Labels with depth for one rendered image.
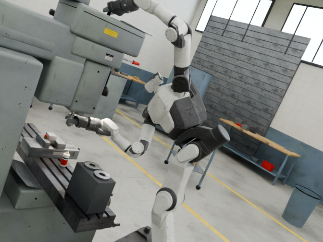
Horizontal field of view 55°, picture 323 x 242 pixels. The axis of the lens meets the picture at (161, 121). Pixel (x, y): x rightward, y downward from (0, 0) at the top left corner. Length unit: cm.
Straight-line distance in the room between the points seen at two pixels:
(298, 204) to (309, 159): 300
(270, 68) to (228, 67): 140
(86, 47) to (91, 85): 23
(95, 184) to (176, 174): 52
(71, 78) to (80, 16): 33
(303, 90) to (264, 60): 146
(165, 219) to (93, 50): 109
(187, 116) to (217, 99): 835
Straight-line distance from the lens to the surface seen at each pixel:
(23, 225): 207
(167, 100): 181
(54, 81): 171
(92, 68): 181
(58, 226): 220
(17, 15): 159
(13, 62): 150
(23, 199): 193
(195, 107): 191
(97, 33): 174
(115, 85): 670
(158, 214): 195
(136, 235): 231
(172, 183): 192
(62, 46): 169
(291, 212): 611
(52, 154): 216
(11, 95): 154
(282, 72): 940
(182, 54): 170
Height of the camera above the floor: 179
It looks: 11 degrees down
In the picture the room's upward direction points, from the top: 23 degrees clockwise
